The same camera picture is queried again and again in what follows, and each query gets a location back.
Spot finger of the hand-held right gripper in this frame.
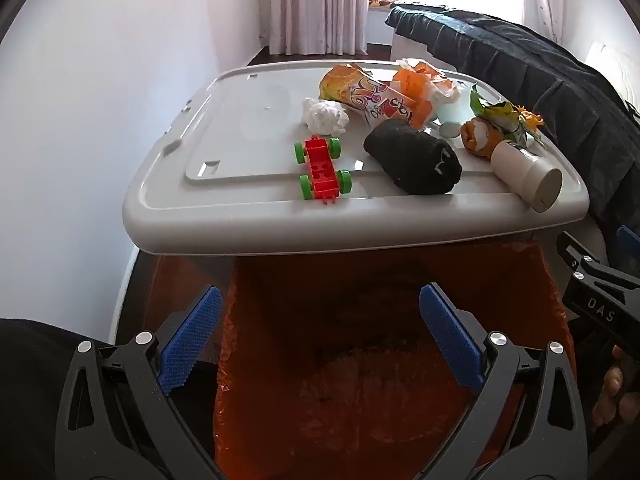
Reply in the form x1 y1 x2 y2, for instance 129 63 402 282
616 225 640 267
556 230 621 287

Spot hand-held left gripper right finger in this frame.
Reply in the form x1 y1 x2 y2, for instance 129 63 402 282
419 282 587 480

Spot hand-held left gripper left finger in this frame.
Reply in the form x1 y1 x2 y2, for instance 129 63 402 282
54 284 226 480

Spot trash bin with orange bag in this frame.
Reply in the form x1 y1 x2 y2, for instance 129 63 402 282
127 239 577 480

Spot orange and white plush toy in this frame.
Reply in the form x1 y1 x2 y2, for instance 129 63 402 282
460 116 503 158

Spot person's right hand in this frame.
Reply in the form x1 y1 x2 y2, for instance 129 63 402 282
592 346 632 427

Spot white plastic bottle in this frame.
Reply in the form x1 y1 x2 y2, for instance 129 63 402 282
490 139 564 213

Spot orange and green dinosaur toy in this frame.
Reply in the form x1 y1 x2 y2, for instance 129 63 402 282
470 85 546 148

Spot white pillow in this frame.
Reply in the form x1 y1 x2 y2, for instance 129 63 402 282
585 41 640 111

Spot black rolled sock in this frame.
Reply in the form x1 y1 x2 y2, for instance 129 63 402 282
363 120 462 196

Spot light blue plastic cup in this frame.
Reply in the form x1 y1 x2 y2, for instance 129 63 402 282
431 87 483 140

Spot dark blanket on bed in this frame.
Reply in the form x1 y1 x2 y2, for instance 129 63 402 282
385 3 640 241

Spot red toy car green wheels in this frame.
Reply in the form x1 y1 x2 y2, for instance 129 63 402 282
293 135 353 207

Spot white plastic storage box lid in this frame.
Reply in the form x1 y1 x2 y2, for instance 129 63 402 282
123 58 591 256

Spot orange and white plastic bag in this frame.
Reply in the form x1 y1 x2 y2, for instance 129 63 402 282
391 58 463 126

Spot crumpled white tissue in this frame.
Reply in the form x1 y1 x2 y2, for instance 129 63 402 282
301 98 351 136

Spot orange snack bag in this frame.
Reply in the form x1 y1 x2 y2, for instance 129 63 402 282
318 62 418 131

